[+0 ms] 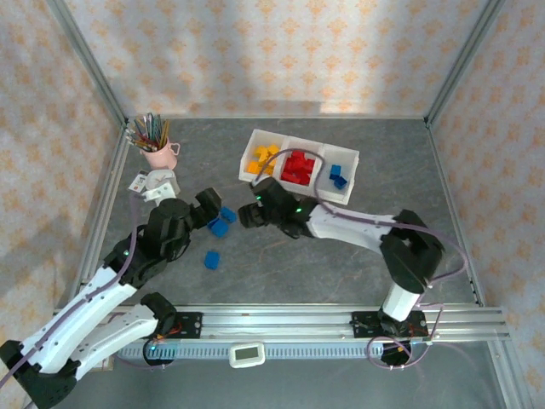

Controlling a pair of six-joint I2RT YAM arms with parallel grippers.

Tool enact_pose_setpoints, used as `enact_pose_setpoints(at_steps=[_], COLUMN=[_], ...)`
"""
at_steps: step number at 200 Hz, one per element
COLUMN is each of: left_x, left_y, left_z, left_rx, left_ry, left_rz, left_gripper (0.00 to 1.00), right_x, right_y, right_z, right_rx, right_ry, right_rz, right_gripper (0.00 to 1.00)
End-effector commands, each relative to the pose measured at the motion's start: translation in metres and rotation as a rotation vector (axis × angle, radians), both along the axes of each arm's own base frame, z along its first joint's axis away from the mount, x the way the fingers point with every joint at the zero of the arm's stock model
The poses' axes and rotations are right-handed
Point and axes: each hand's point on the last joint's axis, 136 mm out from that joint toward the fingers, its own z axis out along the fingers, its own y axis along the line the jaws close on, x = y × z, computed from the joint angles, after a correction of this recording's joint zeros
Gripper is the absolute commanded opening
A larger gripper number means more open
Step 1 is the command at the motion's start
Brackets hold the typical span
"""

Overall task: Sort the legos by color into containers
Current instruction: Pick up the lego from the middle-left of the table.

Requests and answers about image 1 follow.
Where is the white three-compartment container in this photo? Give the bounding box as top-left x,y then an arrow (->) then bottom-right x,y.
238,129 -> 360,205

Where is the aluminium frame rail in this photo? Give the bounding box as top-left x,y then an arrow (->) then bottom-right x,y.
67,125 -> 133,308
425,121 -> 486,308

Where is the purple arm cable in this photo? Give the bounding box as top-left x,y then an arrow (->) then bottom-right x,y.
0,193 -> 180,387
253,147 -> 469,371

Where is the grey slotted cable tray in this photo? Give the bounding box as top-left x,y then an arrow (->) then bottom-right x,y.
117,343 -> 384,361

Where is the aluminium frame post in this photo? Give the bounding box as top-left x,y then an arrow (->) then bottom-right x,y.
45,0 -> 131,129
424,0 -> 508,129
487,340 -> 536,409

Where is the white alarm clock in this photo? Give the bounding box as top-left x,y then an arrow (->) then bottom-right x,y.
146,169 -> 179,198

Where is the small white printed tag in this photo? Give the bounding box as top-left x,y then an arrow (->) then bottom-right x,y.
129,170 -> 149,196

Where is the pink mug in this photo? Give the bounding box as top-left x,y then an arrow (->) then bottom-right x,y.
140,135 -> 181,170

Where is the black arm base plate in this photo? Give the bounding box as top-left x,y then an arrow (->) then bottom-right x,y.
351,310 -> 429,340
161,312 -> 204,341

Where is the aluminium mounting rail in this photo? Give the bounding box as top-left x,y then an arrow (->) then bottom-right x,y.
53,304 -> 510,342

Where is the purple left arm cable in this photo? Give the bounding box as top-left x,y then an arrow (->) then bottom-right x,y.
0,193 -> 180,387

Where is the colored pencil bunch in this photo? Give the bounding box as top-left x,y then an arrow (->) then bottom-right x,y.
125,112 -> 171,153

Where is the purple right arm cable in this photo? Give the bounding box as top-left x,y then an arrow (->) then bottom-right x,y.
253,147 -> 469,371

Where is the white digital timer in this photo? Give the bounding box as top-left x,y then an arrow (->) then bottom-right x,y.
228,342 -> 266,368

